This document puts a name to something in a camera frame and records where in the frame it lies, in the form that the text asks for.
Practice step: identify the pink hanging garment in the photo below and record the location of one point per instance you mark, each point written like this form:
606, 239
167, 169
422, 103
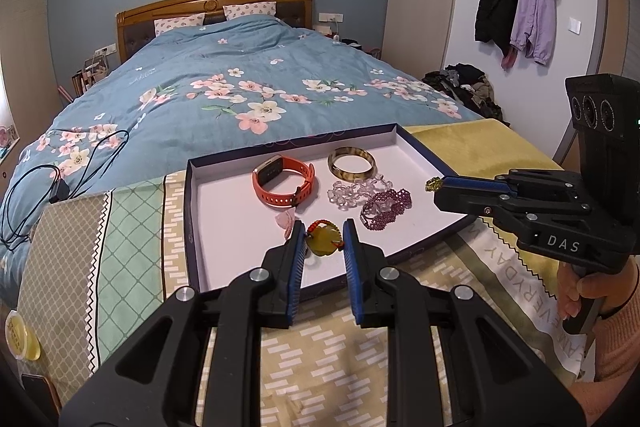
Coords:
508, 58

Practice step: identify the yellow round container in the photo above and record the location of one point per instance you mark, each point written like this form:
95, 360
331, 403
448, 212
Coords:
22, 337

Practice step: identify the pink stone pendant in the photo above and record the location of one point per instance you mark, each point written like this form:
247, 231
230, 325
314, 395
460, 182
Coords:
286, 222

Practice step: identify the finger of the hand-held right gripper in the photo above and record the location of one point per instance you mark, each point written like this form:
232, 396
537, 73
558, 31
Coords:
475, 183
465, 201

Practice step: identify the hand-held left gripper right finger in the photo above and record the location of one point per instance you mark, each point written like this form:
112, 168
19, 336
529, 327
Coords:
351, 267

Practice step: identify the black jacket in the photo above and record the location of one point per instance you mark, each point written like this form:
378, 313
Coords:
495, 12

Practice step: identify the amber brown bangle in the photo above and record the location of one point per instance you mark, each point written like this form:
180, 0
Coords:
337, 172

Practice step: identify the navy shallow box tray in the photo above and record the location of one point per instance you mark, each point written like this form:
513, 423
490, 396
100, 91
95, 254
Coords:
225, 227

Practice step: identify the person's right forearm pink sleeve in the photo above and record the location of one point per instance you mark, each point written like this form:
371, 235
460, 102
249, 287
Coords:
620, 342

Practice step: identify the dark phone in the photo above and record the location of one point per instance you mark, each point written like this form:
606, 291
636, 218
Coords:
37, 389

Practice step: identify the person's right hand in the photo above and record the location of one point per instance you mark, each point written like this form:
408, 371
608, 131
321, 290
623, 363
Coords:
567, 292

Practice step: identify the patchwork patterned blanket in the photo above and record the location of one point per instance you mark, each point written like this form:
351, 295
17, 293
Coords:
130, 257

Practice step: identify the orange watch band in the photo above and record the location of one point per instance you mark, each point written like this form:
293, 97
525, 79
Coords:
285, 197

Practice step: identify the dotted white pillow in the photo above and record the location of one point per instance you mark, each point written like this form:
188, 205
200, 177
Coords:
179, 24
250, 10

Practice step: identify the white light switch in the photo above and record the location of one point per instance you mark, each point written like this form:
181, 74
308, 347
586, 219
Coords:
575, 25

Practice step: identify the blue floral duvet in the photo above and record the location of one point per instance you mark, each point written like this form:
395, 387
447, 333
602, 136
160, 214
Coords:
200, 72

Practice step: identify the pile of dark clothes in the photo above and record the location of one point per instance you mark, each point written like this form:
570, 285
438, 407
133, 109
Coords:
465, 89

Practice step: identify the lilac jacket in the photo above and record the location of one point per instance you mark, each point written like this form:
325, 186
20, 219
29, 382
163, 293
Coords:
535, 12

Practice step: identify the white wall outlet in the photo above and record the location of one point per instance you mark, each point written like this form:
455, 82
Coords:
330, 17
105, 50

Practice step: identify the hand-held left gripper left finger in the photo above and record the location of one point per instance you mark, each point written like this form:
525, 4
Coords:
299, 257

